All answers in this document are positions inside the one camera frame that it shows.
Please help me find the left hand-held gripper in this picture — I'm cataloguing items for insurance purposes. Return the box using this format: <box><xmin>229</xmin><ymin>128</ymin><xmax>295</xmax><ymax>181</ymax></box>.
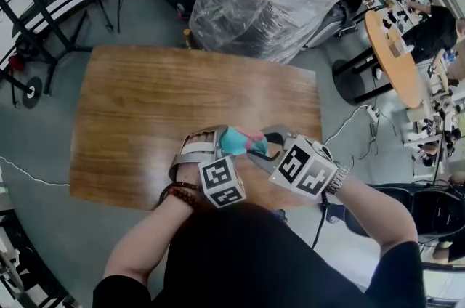
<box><xmin>198</xmin><ymin>124</ymin><xmax>247</xmax><ymax>209</ymax></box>

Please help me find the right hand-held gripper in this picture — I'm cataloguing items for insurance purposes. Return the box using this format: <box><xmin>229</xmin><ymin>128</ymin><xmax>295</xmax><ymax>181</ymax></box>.
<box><xmin>248</xmin><ymin>123</ymin><xmax>339</xmax><ymax>200</ymax></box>

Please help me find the pink and teal brush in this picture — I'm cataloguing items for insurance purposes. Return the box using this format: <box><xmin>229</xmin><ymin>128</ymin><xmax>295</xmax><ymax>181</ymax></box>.
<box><xmin>235</xmin><ymin>128</ymin><xmax>272</xmax><ymax>158</ymax></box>

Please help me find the teal egg-shaped holder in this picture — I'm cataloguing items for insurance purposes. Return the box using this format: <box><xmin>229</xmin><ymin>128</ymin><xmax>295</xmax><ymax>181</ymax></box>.
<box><xmin>220</xmin><ymin>126</ymin><xmax>252</xmax><ymax>157</ymax></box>

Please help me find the person's left forearm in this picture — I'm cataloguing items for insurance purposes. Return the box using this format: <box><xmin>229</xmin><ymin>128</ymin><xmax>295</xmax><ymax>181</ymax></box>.
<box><xmin>103</xmin><ymin>203</ymin><xmax>193</xmax><ymax>285</ymax></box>

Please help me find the person's right forearm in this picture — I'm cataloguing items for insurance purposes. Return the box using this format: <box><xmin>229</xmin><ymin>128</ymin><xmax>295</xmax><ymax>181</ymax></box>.
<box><xmin>326</xmin><ymin>175</ymin><xmax>421</xmax><ymax>256</ymax></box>

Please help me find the person's left hand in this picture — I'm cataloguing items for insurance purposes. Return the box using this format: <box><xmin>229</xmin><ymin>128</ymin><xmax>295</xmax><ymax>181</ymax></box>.
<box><xmin>170</xmin><ymin>127</ymin><xmax>216</xmax><ymax>188</ymax></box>

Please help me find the silver wristwatch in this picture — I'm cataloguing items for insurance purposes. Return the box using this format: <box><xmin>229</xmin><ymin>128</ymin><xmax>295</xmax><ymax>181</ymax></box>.
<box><xmin>323</xmin><ymin>163</ymin><xmax>352</xmax><ymax>197</ymax></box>

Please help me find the person's black clothing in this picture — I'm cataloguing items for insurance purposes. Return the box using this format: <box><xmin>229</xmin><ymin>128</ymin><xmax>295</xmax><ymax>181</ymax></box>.
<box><xmin>92</xmin><ymin>203</ymin><xmax>428</xmax><ymax>308</ymax></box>

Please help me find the grey black machine base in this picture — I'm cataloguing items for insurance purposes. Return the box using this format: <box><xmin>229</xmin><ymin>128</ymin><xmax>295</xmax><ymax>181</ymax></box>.
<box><xmin>301</xmin><ymin>0</ymin><xmax>364</xmax><ymax>49</ymax></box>

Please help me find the plastic-wrapped machine stack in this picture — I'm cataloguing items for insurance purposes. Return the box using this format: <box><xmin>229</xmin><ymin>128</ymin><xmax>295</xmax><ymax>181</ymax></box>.
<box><xmin>188</xmin><ymin>0</ymin><xmax>352</xmax><ymax>64</ymax></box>

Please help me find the round orange table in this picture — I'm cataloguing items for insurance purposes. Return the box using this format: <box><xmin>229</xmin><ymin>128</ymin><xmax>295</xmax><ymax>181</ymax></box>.
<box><xmin>332</xmin><ymin>8</ymin><xmax>426</xmax><ymax>110</ymax></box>

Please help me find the black office chair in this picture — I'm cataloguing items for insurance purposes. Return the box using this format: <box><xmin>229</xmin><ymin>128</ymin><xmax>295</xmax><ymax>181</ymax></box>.
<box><xmin>343</xmin><ymin>182</ymin><xmax>465</xmax><ymax>246</ymax></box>

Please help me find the black monitor stand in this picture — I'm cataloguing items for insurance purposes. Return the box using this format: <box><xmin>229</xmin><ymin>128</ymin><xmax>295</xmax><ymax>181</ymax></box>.
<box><xmin>0</xmin><ymin>0</ymin><xmax>113</xmax><ymax>110</ymax></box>

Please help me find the brown beaded bracelet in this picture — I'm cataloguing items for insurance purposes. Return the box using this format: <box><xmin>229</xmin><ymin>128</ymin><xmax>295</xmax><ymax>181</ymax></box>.
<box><xmin>159</xmin><ymin>182</ymin><xmax>203</xmax><ymax>211</ymax></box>

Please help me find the white power cable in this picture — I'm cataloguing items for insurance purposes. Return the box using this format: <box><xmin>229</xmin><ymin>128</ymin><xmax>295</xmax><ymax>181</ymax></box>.
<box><xmin>0</xmin><ymin>155</ymin><xmax>70</xmax><ymax>187</ymax></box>
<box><xmin>323</xmin><ymin>105</ymin><xmax>370</xmax><ymax>146</ymax></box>

